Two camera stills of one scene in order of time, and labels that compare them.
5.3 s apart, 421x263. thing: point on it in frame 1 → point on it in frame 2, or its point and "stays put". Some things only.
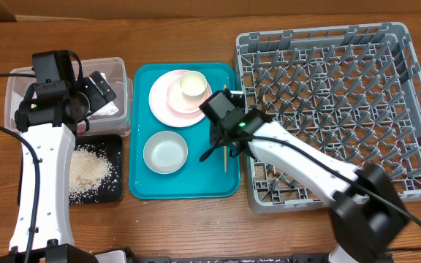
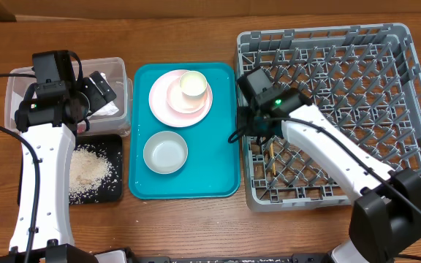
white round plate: (158, 104) stays put
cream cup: (193, 84) stays put
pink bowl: (183, 103) stays put
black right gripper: (217, 136) → (243, 117)
